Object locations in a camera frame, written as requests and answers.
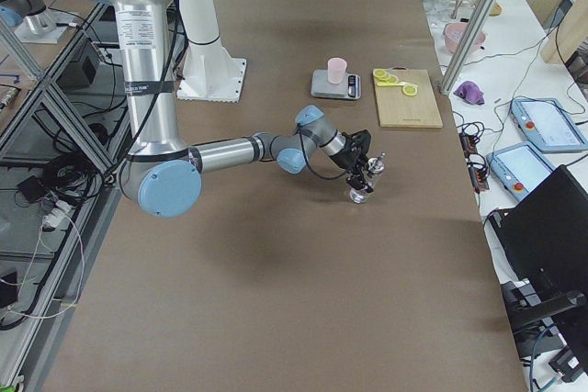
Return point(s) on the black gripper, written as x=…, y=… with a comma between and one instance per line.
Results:
x=344, y=161

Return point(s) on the glass sauce bottle metal spout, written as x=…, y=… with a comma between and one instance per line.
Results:
x=363, y=182

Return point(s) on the pink plastic cup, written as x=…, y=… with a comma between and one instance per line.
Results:
x=336, y=70

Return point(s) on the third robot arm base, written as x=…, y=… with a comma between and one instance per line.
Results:
x=32, y=21

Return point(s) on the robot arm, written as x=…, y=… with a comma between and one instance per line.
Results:
x=172, y=49

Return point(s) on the digital kitchen scale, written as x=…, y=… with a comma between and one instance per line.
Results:
x=348, y=89

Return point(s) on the bamboo cutting board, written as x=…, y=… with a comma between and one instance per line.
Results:
x=397, y=110

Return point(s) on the yellow plastic knife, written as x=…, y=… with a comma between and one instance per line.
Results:
x=386, y=84

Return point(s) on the lemon slice top right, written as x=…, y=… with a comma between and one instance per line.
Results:
x=410, y=89

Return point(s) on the lemon slice lower left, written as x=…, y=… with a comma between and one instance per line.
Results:
x=381, y=74

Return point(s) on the pink bowl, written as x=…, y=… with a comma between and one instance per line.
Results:
x=453, y=34

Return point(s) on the purple cloth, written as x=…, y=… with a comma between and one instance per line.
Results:
x=470, y=93

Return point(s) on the blue teach pendant near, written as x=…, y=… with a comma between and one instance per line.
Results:
x=520, y=168

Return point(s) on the blue teach pendant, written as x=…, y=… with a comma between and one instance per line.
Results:
x=547, y=125
x=520, y=168

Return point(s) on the black monitor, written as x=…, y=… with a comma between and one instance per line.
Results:
x=544, y=237

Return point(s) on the blue teach pendant far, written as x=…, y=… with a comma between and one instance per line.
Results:
x=547, y=125

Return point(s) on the black monitor stand base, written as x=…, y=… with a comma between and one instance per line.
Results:
x=557, y=323

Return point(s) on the black power adapter floor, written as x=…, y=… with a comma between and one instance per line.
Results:
x=32, y=189

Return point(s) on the black cable bundle plugs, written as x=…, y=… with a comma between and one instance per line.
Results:
x=469, y=134

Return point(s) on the aluminium frame post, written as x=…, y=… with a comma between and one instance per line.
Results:
x=476, y=22

